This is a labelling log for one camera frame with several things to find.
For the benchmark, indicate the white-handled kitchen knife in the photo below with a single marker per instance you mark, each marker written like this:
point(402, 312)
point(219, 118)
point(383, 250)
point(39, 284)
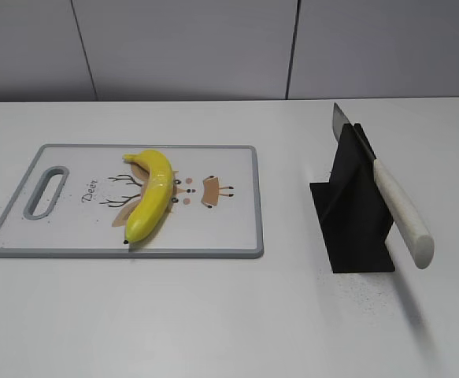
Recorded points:
point(410, 224)

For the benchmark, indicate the yellow plastic banana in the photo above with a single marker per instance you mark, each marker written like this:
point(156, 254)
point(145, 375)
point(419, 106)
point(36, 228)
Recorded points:
point(146, 215)

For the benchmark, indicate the black knife stand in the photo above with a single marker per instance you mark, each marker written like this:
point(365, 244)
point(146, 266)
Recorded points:
point(354, 218)

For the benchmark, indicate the white grey-rimmed cutting board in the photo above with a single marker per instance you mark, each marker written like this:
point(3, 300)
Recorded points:
point(74, 200)

